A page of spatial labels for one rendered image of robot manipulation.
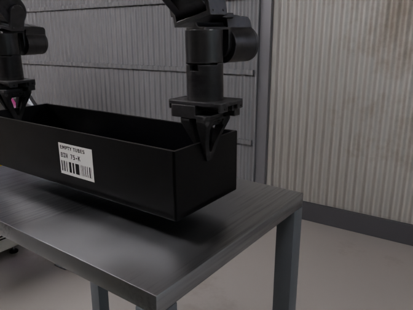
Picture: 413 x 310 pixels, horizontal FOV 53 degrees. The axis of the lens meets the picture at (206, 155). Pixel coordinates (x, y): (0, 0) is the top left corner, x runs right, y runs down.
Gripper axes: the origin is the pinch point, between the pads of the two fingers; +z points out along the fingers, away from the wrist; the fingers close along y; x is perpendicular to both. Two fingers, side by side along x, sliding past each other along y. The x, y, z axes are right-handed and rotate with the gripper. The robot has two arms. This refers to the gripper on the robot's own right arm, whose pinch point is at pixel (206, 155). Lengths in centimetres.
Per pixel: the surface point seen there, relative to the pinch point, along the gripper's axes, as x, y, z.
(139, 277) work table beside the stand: 18.2, -1.7, 12.4
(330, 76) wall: -183, 45, 6
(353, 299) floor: -112, 3, 95
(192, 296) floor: -72, 62, 94
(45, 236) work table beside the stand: 18.5, 19.3, 12.2
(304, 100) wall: -182, 60, 20
